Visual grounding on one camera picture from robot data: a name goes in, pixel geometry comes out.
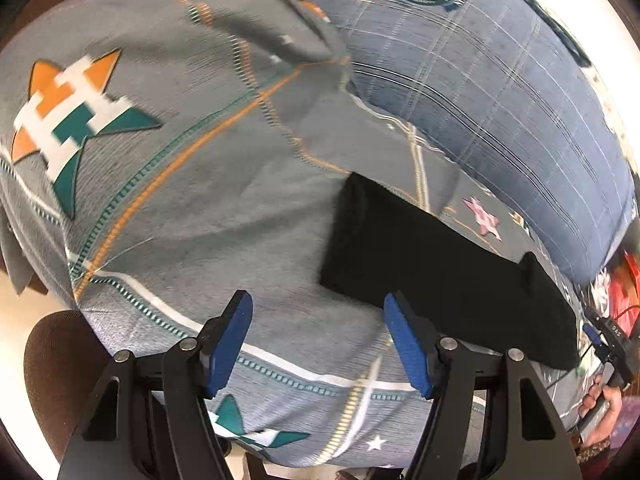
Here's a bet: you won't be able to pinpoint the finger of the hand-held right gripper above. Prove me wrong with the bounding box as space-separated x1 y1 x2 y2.
581 323 609 362

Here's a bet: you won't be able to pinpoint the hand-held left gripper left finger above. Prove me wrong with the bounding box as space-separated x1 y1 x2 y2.
57 290 254 480

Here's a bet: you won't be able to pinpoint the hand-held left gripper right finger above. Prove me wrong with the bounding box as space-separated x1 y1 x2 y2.
382 290 584 480

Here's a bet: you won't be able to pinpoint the black pants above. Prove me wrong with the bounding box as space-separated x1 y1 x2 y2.
319 172 582 371

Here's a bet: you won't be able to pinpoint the person's right hand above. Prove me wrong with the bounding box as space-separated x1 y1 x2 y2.
577 379 626 447

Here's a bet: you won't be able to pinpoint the red cloth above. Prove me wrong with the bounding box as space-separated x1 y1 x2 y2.
606 254 640 322

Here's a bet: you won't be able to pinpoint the grey printed bed sheet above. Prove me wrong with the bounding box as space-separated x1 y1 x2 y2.
0 0 608 472

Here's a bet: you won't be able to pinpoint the brown chair seat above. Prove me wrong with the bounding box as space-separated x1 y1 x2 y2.
22 310 168 477

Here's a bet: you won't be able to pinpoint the blue plaid pillow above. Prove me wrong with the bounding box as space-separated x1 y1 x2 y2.
298 0 637 287

